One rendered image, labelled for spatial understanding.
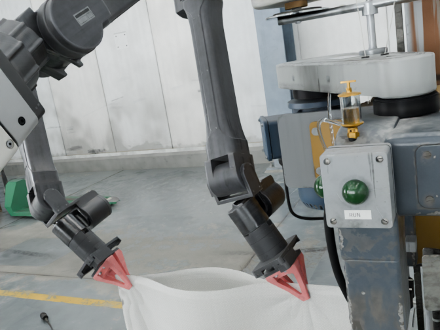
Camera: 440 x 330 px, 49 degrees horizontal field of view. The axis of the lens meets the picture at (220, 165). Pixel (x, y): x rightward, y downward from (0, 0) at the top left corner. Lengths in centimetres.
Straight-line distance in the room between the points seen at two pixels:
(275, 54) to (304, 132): 458
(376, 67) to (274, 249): 34
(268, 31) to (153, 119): 226
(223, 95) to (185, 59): 572
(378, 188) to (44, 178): 72
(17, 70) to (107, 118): 686
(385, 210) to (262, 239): 32
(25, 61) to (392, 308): 54
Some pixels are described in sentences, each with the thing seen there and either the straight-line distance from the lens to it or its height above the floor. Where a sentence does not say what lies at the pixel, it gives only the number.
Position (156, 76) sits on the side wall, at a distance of 683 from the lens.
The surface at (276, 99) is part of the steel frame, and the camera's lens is 564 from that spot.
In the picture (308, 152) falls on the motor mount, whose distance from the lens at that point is 104.
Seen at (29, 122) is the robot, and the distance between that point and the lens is 58.
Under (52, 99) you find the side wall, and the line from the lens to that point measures 805.
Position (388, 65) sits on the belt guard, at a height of 141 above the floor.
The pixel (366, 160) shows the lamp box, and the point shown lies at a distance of 56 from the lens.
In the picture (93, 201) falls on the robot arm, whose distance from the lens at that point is 110.
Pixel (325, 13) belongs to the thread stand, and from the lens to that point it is 94.
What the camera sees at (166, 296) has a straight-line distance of 97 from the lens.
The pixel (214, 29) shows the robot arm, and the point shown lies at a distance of 91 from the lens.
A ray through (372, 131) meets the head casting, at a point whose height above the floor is 133.
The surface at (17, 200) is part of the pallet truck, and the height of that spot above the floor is 18.
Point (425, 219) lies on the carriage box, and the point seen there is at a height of 112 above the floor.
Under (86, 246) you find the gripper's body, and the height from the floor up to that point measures 112.
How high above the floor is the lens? 146
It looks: 13 degrees down
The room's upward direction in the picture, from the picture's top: 9 degrees counter-clockwise
